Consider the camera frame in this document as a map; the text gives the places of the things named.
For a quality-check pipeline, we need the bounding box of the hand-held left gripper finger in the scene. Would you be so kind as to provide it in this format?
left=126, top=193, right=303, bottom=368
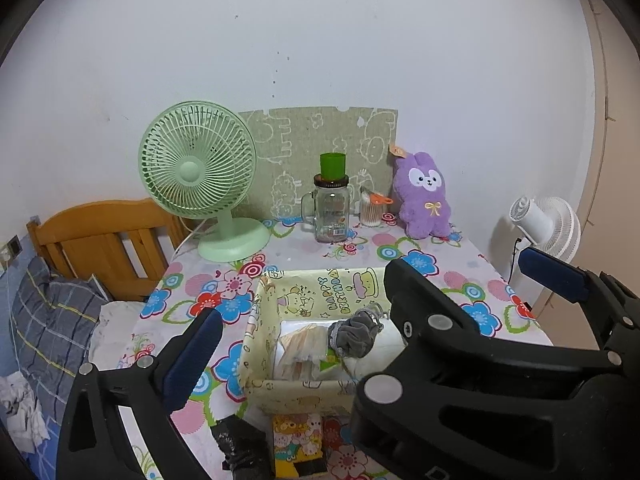
left=56, top=307, right=224, bottom=480

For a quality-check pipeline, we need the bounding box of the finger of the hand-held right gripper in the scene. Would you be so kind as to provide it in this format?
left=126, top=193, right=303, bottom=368
left=518, top=246, right=640, bottom=361
left=349, top=258, right=623, bottom=480

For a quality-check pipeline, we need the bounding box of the white pink soft packet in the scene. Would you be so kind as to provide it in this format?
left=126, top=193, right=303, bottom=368
left=280, top=317, right=408, bottom=386

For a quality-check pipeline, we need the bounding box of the grey scrunchie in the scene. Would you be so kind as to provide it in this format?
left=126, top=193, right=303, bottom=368
left=327, top=309, right=385, bottom=359

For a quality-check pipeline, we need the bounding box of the black plastic bag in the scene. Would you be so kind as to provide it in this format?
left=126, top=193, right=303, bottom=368
left=210, top=414, right=273, bottom=480

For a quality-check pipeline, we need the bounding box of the yellow cartoon fabric storage box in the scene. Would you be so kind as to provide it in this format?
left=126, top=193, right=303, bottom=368
left=239, top=266, right=406, bottom=416

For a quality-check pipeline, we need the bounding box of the yellow cartoon tissue pack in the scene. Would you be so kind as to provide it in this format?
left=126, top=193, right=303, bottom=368
left=271, top=411, right=353, bottom=478

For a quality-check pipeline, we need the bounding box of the white fan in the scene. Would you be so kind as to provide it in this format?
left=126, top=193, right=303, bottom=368
left=509, top=196, right=582, bottom=263

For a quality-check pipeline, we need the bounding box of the white crumpled blanket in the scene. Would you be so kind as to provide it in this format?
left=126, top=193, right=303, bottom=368
left=89, top=300, right=151, bottom=368

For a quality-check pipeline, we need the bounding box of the grey plaid pillow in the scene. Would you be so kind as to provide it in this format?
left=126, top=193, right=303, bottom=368
left=11, top=255, right=113, bottom=406

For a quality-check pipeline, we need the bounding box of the purple plush bunny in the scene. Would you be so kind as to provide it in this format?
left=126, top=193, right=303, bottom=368
left=390, top=144, right=452, bottom=239

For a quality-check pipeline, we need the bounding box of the beige door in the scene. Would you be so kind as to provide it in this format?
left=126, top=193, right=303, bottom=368
left=575, top=0, right=640, bottom=271

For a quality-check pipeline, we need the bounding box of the wooden headboard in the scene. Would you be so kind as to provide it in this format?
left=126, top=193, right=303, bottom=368
left=26, top=198, right=188, bottom=302

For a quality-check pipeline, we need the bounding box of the cotton swab container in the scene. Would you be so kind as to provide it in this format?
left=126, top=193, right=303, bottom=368
left=360, top=186, right=396, bottom=227

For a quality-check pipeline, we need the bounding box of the grey white crumpled cloth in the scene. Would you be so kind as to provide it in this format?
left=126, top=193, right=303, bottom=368
left=0, top=372, right=48, bottom=453

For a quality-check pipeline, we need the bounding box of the blue checked bedsheet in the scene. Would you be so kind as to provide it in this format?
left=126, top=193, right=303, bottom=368
left=0, top=255, right=76, bottom=480

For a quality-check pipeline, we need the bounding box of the green desk fan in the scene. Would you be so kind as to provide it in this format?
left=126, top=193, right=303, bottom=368
left=138, top=101, right=271, bottom=262

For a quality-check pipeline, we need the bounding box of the glass jar mug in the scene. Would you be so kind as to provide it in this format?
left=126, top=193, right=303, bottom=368
left=301, top=172, right=353, bottom=244

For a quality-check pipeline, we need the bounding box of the green plastic cup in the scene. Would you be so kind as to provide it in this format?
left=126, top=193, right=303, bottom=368
left=320, top=152, right=347, bottom=181

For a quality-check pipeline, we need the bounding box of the green patterned board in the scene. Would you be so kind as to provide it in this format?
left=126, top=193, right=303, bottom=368
left=237, top=106, right=399, bottom=221

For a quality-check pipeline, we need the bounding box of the black fan cable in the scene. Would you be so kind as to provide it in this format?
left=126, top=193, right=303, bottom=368
left=509, top=237, right=523, bottom=286

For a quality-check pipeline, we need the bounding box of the white fan cable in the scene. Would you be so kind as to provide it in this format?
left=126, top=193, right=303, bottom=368
left=172, top=220, right=211, bottom=256

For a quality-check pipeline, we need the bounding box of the wall socket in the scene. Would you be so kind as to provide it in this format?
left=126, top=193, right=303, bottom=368
left=0, top=234, right=23, bottom=271

